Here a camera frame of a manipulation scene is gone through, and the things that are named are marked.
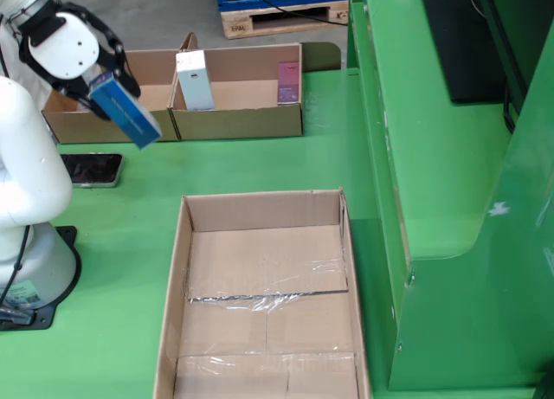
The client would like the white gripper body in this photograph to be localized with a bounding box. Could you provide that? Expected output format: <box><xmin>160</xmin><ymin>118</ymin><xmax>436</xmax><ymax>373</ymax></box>
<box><xmin>16</xmin><ymin>0</ymin><xmax>101</xmax><ymax>81</ymax></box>

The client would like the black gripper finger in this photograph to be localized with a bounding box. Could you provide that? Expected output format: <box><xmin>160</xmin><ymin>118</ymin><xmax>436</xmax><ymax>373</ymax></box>
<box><xmin>18</xmin><ymin>48</ymin><xmax>114</xmax><ymax>122</ymax></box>
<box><xmin>64</xmin><ymin>3</ymin><xmax>142</xmax><ymax>99</ymax></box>

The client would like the blue rectangular product box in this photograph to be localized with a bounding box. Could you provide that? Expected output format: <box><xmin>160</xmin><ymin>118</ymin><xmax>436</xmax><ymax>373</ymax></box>
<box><xmin>88</xmin><ymin>72</ymin><xmax>164</xmax><ymax>151</ymax></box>

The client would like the cardboard box with spotted carton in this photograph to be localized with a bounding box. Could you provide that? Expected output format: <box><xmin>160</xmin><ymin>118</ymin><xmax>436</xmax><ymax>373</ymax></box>
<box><xmin>42</xmin><ymin>49</ymin><xmax>182</xmax><ymax>144</ymax></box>

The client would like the cardboard box with flap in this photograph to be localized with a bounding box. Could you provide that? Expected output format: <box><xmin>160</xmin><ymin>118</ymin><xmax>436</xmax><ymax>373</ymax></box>
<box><xmin>167</xmin><ymin>32</ymin><xmax>304</xmax><ymax>141</ymax></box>

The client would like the pink product box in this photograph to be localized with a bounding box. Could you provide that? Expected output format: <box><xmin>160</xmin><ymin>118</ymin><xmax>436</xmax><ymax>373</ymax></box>
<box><xmin>276</xmin><ymin>61</ymin><xmax>301</xmax><ymax>106</ymax></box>

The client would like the large shallow cardboard tray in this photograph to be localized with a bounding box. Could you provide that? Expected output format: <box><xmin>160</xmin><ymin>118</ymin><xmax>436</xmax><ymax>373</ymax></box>
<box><xmin>151</xmin><ymin>186</ymin><xmax>369</xmax><ymax>399</ymax></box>

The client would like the smartphone in clear case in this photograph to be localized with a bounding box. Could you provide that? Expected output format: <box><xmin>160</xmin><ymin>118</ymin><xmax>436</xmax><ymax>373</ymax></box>
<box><xmin>60</xmin><ymin>152</ymin><xmax>126</xmax><ymax>189</ymax></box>

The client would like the plain white tall carton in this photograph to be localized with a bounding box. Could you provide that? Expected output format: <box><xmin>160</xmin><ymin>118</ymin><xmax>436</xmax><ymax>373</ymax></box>
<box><xmin>175</xmin><ymin>49</ymin><xmax>216</xmax><ymax>112</ymax></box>

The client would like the wooden pallet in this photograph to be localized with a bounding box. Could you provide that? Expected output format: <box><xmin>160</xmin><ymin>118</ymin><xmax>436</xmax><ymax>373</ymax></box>
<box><xmin>220</xmin><ymin>0</ymin><xmax>350</xmax><ymax>40</ymax></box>

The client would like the green metal cabinet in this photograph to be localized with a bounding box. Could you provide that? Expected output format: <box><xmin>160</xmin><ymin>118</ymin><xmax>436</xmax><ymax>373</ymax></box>
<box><xmin>345</xmin><ymin>0</ymin><xmax>554</xmax><ymax>399</ymax></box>

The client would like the black flat monitor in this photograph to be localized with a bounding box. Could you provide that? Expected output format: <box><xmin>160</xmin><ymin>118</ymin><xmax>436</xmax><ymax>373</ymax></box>
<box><xmin>418</xmin><ymin>0</ymin><xmax>510</xmax><ymax>105</ymax></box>

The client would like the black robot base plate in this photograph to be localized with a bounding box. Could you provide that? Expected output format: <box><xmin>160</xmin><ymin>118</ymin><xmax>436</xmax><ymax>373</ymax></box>
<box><xmin>0</xmin><ymin>225</ymin><xmax>83</xmax><ymax>331</ymax></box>

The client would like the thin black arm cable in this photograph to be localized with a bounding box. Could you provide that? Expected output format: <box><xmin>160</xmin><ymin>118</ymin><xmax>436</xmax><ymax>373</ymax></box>
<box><xmin>0</xmin><ymin>223</ymin><xmax>38</xmax><ymax>326</ymax></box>

